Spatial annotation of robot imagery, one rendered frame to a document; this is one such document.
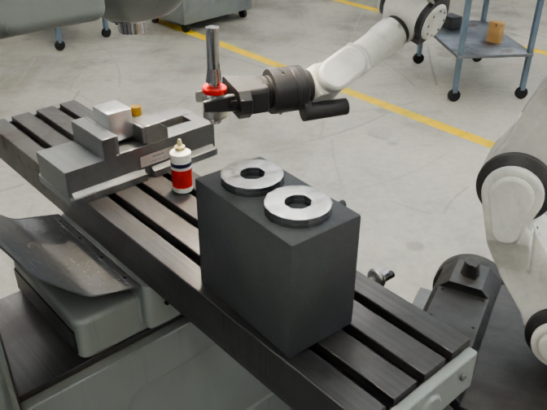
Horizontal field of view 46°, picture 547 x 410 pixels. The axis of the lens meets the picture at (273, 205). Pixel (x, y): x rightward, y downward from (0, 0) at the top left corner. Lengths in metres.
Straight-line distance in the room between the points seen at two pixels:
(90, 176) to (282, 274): 0.56
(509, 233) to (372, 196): 1.96
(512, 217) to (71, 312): 0.82
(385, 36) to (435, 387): 0.75
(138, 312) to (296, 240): 0.50
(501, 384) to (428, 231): 1.58
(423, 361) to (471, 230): 2.16
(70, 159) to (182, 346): 0.42
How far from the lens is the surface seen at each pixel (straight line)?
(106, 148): 1.28
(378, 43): 1.38
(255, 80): 1.27
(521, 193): 1.27
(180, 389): 1.42
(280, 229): 0.82
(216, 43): 1.21
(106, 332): 1.21
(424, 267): 2.77
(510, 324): 1.66
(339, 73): 1.29
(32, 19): 0.96
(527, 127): 1.27
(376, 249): 2.84
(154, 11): 1.11
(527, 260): 1.38
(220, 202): 0.90
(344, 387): 0.88
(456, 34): 4.81
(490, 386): 1.50
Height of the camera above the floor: 1.60
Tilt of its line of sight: 31 degrees down
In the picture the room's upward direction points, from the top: straight up
